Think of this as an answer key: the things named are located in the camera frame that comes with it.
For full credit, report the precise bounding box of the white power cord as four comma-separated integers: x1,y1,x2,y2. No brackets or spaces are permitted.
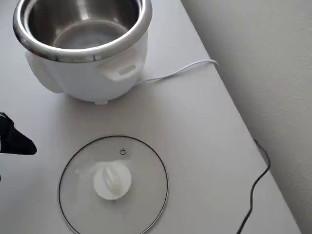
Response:
138,59,220,85

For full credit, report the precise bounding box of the black cable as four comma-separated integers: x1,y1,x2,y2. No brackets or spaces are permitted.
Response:
236,138,271,234

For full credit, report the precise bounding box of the white electric rice cooker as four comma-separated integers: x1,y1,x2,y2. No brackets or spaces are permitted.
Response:
12,0,153,105

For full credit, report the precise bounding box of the glass lid with white knob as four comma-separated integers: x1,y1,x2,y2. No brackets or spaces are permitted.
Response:
58,135,170,234

